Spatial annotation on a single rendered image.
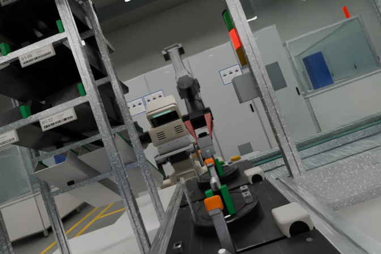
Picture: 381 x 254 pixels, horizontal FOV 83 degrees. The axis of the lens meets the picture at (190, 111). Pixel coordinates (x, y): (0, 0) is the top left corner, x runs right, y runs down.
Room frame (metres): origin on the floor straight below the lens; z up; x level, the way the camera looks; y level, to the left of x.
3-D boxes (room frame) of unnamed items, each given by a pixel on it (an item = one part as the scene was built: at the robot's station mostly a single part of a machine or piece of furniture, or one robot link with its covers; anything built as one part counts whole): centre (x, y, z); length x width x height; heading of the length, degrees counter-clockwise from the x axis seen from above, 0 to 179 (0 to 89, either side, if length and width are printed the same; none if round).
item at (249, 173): (0.60, -0.10, 0.97); 0.05 x 0.05 x 0.04; 87
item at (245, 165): (0.70, -0.01, 0.96); 0.24 x 0.24 x 0.02; 87
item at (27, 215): (5.55, 4.16, 1.13); 2.26 x 1.36 x 2.25; 177
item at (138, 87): (4.01, 0.94, 1.12); 0.80 x 0.54 x 2.25; 87
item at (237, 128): (3.92, -0.66, 1.12); 0.80 x 0.54 x 2.25; 87
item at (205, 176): (0.70, -0.01, 0.98); 0.14 x 0.14 x 0.02
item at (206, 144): (0.69, -0.01, 1.09); 0.08 x 0.04 x 0.07; 176
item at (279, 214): (0.44, 0.00, 1.01); 0.24 x 0.24 x 0.13; 87
